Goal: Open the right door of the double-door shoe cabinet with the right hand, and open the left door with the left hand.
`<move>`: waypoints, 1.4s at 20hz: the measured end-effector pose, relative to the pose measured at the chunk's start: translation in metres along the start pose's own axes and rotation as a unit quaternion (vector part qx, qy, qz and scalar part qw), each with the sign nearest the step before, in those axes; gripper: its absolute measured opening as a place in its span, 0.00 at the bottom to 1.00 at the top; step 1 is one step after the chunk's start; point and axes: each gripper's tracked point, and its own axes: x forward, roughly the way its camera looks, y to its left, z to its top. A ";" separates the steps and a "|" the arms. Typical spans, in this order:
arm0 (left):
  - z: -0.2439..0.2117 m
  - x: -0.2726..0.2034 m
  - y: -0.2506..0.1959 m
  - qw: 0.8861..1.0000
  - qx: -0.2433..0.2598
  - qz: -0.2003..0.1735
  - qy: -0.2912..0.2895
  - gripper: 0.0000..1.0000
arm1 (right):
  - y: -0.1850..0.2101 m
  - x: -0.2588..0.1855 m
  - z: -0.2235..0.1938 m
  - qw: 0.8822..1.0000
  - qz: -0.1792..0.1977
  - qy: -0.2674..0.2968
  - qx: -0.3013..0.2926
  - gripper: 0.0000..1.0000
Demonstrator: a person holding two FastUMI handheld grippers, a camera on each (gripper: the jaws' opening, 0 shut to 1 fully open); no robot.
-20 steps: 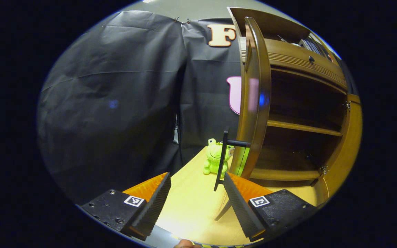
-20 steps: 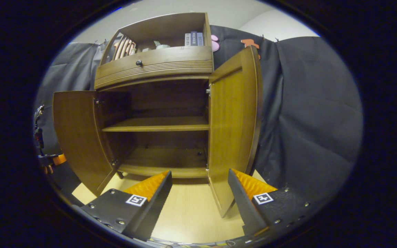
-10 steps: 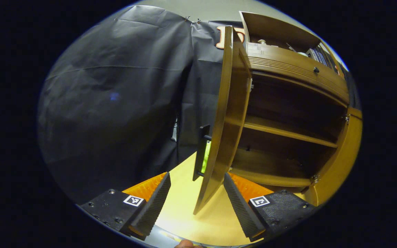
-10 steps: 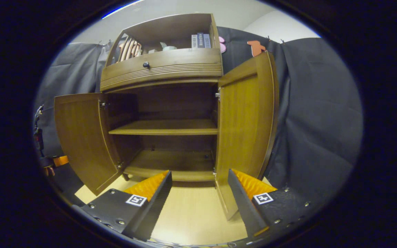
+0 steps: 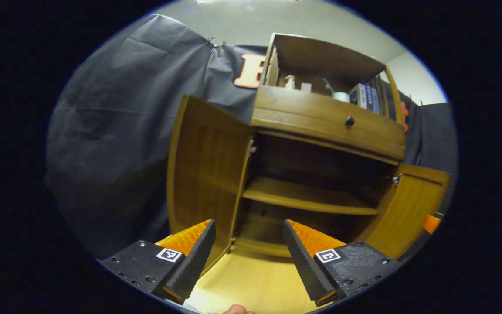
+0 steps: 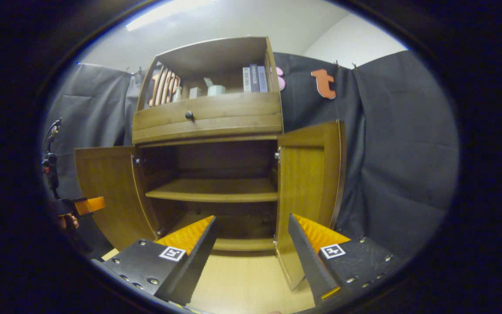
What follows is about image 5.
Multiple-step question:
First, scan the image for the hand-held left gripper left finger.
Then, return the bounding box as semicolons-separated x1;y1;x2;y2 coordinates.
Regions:
96;219;217;306

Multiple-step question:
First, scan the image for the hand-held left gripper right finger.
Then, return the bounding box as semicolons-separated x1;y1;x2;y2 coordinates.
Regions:
282;219;404;307

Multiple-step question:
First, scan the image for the wooden shoe cabinet door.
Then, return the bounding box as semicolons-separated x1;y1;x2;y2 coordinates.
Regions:
166;95;254;276
356;164;452;261

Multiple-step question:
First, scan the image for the wooden double-door shoe cabinet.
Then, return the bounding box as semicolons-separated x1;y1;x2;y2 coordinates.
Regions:
166;33;452;280

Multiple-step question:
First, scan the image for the wooden inner shelf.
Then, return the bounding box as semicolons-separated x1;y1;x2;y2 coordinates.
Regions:
242;176;380;216

